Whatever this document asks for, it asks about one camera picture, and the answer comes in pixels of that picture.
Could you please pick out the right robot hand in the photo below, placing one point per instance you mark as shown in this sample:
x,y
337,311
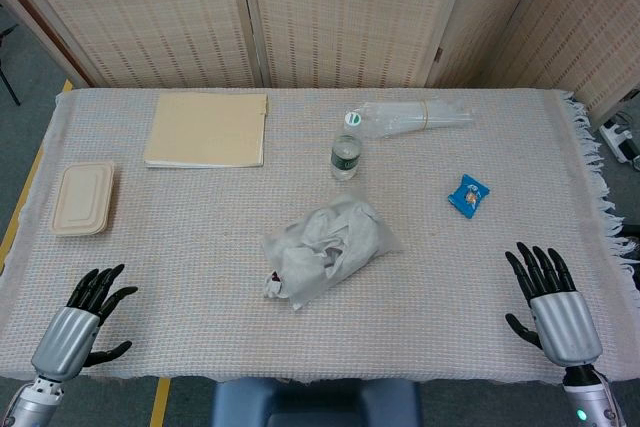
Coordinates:
x,y
562,327

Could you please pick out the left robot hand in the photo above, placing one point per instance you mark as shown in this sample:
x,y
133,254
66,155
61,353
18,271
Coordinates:
x,y
67,339

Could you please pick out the translucent plastic bag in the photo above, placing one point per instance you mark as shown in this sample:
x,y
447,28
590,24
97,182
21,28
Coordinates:
x,y
332,254

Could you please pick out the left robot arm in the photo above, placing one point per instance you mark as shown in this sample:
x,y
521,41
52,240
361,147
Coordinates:
x,y
30,402

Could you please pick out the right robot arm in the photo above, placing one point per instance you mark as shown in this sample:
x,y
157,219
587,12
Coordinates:
x,y
592,397

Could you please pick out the clear plastic bag bundle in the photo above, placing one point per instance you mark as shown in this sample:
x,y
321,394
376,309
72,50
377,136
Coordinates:
x,y
415,119

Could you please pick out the beige lidded food container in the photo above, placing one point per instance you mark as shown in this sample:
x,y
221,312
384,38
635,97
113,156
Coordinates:
x,y
82,199

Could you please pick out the blue snack packet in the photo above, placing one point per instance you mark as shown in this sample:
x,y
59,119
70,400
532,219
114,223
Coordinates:
x,y
468,195

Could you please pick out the beige paper folder stack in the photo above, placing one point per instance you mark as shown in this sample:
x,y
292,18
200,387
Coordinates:
x,y
207,129

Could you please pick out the woven white tablecloth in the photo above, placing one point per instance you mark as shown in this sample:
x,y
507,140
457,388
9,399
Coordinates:
x,y
310,227

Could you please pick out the clear plastic water bottle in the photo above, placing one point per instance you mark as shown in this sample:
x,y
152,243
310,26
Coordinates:
x,y
347,149

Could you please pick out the black chair leg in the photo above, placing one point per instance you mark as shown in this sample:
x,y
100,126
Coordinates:
x,y
6,64

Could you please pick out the beige folding screen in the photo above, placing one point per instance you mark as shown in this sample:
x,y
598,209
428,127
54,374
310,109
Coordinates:
x,y
320,12

